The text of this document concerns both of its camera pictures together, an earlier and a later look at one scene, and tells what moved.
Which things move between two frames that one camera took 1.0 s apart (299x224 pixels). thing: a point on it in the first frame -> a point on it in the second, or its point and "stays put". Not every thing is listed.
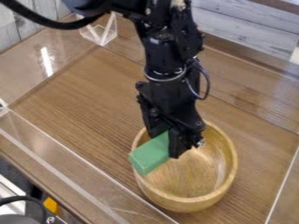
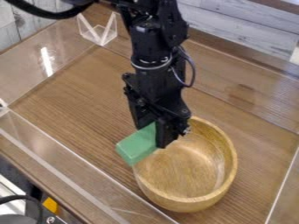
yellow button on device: [51, 205] stays put
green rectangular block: [151, 153] -> [138, 143]
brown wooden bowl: [191, 181] stays put
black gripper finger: [179, 143] -> [170, 129]
